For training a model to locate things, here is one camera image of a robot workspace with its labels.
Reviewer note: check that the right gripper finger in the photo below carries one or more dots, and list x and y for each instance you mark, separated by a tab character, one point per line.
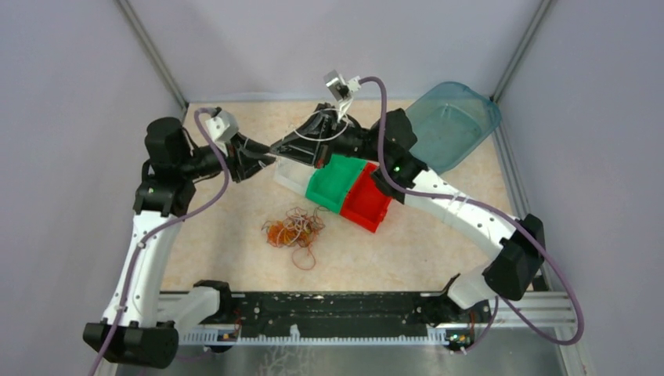
300	156
304	137

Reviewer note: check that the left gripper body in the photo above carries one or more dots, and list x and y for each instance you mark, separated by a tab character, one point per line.
236	158

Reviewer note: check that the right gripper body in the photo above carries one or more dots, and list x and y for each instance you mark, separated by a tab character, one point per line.
340	139

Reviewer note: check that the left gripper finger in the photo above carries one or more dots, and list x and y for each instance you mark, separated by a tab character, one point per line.
253	167
254	150

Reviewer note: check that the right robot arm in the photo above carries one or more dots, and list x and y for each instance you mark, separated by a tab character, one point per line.
512	245

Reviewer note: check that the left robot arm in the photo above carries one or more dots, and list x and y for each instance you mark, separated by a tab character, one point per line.
132	329

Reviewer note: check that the white plastic bin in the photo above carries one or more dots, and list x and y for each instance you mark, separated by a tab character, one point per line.
293	175

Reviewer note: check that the green plastic bin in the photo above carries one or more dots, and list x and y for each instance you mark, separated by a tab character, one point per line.
329	186

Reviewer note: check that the red plastic bin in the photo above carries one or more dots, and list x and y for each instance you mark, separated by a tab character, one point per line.
365	205

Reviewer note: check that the teal transparent tub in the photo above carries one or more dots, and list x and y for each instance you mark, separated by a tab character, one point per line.
450	121

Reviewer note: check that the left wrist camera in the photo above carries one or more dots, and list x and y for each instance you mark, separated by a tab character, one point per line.
222	126

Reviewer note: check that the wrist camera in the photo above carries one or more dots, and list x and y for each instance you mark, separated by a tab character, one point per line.
342	89
222	126

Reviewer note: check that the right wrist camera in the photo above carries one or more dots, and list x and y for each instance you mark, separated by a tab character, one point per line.
342	89

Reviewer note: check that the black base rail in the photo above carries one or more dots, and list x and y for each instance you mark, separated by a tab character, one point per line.
344	314

